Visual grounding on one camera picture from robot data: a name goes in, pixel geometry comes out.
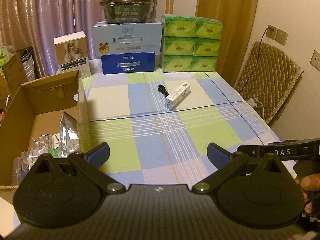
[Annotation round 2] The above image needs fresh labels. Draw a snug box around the silver green foil bag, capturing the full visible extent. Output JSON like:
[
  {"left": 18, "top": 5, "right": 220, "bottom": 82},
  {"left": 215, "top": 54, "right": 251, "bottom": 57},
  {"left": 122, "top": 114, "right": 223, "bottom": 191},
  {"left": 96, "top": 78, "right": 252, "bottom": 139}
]
[{"left": 58, "top": 112, "right": 80, "bottom": 158}]

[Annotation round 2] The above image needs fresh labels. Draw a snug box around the long white ointment box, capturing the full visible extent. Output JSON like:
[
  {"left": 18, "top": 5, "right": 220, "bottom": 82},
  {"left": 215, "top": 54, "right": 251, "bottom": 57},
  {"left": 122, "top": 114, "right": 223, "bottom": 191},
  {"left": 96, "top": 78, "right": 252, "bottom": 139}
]
[{"left": 165, "top": 82, "right": 191, "bottom": 111}]

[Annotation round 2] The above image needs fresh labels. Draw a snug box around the black cable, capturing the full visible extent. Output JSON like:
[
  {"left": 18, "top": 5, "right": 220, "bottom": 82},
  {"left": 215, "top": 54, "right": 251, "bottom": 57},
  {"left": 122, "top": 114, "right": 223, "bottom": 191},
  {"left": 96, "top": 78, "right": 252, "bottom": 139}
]
[{"left": 157, "top": 84, "right": 171, "bottom": 98}]

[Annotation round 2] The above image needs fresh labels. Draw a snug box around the white power adapter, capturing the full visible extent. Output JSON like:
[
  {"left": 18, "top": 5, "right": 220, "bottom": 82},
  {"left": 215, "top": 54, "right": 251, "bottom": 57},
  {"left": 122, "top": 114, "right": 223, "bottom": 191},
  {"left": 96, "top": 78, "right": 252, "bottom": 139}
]
[{"left": 49, "top": 133, "right": 60, "bottom": 154}]

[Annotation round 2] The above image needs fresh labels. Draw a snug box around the person right hand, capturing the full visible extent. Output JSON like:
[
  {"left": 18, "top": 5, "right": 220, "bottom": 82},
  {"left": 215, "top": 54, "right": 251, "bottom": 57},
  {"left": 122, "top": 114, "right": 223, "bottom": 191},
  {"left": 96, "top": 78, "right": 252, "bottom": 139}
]
[{"left": 295, "top": 173, "right": 320, "bottom": 203}]

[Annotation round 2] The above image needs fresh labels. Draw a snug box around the large cardboard box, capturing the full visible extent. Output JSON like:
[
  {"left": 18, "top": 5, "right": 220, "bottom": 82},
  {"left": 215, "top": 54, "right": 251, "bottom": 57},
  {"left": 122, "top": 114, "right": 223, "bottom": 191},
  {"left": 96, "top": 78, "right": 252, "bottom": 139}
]
[{"left": 1, "top": 70, "right": 92, "bottom": 185}]

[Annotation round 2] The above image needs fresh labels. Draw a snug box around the brown quilted chair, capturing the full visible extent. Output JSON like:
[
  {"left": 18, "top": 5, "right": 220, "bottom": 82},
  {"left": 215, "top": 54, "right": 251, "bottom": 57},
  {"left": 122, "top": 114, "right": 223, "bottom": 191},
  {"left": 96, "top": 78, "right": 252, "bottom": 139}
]
[{"left": 234, "top": 41, "right": 303, "bottom": 123}]

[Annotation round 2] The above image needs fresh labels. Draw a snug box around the checkered tablecloth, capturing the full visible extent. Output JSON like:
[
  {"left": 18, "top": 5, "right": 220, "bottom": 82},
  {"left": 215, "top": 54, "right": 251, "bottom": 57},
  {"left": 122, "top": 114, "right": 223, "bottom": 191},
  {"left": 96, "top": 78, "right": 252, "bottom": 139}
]
[{"left": 12, "top": 69, "right": 298, "bottom": 228}]

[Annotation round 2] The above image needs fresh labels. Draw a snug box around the dark blue milk box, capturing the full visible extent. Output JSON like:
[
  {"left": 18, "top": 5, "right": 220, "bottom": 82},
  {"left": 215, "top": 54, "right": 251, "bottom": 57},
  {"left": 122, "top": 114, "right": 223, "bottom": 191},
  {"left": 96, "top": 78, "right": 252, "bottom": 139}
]
[{"left": 101, "top": 52, "right": 156, "bottom": 75}]

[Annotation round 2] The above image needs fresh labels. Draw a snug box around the white product box with photo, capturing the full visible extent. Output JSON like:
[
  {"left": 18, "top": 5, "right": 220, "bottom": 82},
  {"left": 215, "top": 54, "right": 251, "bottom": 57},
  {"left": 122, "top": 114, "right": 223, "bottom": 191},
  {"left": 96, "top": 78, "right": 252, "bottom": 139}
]
[{"left": 54, "top": 31, "right": 91, "bottom": 78}]

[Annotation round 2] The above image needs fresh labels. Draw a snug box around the background cardboard box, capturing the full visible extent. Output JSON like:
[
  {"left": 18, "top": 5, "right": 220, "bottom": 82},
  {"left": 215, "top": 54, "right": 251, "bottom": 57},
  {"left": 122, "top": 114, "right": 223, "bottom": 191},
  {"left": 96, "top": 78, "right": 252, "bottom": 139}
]
[{"left": 1, "top": 46, "right": 36, "bottom": 109}]

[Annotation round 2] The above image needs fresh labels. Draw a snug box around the green tissue pack bundle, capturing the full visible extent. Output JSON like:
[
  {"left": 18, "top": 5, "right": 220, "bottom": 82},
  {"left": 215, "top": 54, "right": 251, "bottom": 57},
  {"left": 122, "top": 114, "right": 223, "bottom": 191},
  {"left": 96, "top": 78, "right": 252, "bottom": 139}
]
[{"left": 161, "top": 14, "right": 223, "bottom": 73}]

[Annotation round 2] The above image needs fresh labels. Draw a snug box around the light blue milk carton box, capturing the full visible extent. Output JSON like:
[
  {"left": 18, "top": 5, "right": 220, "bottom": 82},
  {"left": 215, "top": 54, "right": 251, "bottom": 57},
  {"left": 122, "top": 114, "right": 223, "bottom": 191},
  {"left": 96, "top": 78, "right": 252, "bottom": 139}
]
[{"left": 93, "top": 19, "right": 163, "bottom": 57}]

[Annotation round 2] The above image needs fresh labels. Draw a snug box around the purple curtain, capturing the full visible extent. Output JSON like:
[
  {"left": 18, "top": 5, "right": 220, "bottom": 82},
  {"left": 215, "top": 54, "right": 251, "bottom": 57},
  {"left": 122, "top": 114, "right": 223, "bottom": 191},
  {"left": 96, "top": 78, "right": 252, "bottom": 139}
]
[{"left": 0, "top": 0, "right": 159, "bottom": 78}]

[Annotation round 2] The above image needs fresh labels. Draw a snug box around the dark noodle bowl pack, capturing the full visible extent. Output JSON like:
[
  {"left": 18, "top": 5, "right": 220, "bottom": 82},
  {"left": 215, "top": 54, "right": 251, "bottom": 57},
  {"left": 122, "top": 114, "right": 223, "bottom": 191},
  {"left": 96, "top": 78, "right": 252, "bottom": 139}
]
[{"left": 100, "top": 0, "right": 153, "bottom": 24}]

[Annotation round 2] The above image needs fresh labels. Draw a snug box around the wall socket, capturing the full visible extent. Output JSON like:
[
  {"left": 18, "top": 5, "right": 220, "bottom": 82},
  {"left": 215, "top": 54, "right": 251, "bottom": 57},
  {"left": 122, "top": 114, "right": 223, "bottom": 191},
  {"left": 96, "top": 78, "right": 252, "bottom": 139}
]
[{"left": 266, "top": 25, "right": 289, "bottom": 46}]

